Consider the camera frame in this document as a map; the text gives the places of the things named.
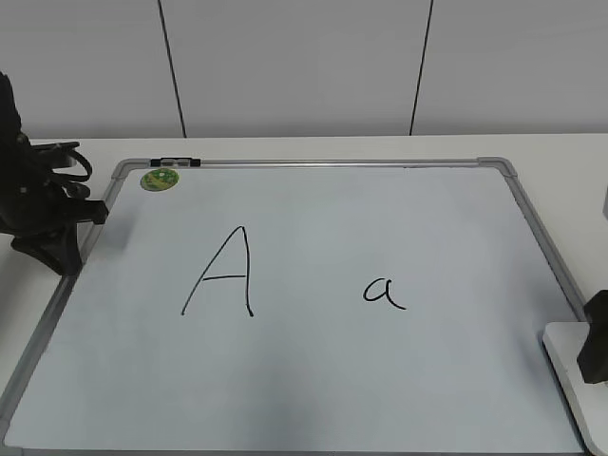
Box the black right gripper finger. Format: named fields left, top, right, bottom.
left=577, top=290, right=608, bottom=384

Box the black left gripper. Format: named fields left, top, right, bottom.
left=1, top=74, right=107, bottom=275

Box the white board eraser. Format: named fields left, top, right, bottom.
left=542, top=322, right=607, bottom=455

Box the round green magnet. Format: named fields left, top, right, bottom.
left=140, top=168, right=180, bottom=192

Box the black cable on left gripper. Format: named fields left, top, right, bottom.
left=28, top=141, right=94, bottom=199

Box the black clip on board frame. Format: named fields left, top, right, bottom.
left=149, top=158, right=201, bottom=168

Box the white board with grey frame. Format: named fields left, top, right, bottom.
left=2, top=158, right=583, bottom=455

